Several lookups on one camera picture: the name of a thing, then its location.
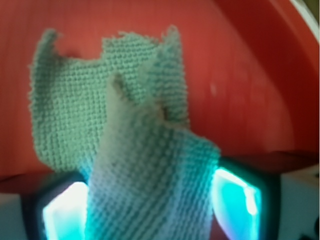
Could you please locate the light blue cloth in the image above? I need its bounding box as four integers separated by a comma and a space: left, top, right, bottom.
29, 25, 220, 240

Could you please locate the red plastic tray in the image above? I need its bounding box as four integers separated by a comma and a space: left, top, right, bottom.
0, 0, 320, 176

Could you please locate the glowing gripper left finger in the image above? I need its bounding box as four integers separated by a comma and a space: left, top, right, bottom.
21, 172, 89, 240

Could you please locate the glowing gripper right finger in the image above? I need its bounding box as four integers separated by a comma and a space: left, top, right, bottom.
211, 156, 280, 240

